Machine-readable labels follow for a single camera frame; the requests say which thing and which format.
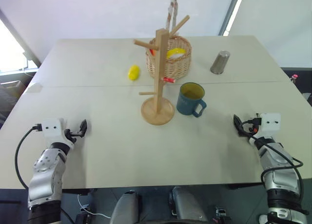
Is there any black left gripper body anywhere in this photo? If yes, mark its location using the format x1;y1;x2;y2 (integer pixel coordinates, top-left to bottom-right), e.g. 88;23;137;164
63;128;80;143

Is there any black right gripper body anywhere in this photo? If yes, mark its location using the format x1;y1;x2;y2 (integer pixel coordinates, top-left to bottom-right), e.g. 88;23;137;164
241;117;262;137

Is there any wooden mug tree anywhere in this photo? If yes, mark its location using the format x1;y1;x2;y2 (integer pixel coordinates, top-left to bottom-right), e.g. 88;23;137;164
133;15;191;126

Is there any blue enamel mug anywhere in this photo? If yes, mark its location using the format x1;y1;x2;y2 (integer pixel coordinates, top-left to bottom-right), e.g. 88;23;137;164
175;82;208;118

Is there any steel tumbler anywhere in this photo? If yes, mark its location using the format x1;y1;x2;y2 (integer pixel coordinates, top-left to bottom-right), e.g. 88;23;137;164
210;50;231;75

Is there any yellow toy lemon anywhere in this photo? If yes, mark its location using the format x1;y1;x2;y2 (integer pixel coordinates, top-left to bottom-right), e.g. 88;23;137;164
128;64;141;81

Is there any wicker basket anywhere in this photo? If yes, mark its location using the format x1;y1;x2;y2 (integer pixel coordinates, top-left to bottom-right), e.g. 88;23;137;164
145;0;193;82

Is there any dark rounded grey shape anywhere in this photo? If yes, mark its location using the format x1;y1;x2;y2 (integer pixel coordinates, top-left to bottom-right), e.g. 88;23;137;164
168;186;209;223
109;190;142;224

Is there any yellow toy banana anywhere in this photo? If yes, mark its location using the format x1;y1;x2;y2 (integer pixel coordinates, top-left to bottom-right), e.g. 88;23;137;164
166;48;187;59

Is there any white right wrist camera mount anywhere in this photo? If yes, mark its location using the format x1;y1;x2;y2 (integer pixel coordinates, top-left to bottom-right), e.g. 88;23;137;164
254;112;281;139

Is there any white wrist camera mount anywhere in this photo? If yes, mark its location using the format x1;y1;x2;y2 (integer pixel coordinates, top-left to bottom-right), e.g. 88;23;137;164
42;117;77;145
254;112;281;139

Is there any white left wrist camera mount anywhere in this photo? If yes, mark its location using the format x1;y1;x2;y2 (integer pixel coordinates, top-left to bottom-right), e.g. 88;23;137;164
42;117;77;145

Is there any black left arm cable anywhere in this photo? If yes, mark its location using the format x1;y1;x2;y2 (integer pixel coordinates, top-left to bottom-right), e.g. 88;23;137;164
14;123;43;189

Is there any white floor cable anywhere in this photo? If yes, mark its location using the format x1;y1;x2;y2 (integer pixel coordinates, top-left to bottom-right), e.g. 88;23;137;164
77;194;111;219

